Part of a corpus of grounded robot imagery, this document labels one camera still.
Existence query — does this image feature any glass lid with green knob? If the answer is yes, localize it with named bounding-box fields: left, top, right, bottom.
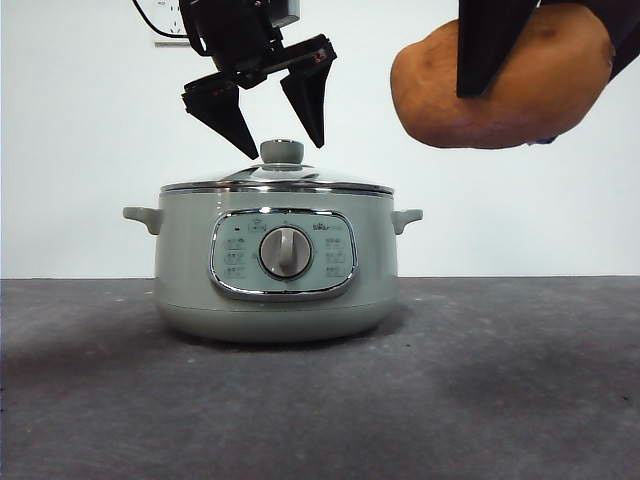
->
left=160, top=140, right=395, bottom=195

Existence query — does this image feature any brown potato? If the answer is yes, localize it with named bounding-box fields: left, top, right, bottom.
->
left=389, top=2, right=616, bottom=150

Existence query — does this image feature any green electric cooking pot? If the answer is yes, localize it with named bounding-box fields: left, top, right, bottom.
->
left=122, top=187, right=425, bottom=344

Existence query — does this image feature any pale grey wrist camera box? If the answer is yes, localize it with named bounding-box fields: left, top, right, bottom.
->
left=269, top=0, right=302, bottom=29

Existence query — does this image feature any white wall socket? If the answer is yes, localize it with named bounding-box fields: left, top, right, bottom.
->
left=152, top=0, right=190, bottom=49

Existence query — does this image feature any black cable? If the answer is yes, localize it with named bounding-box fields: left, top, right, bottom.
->
left=131, top=0, right=207, bottom=57

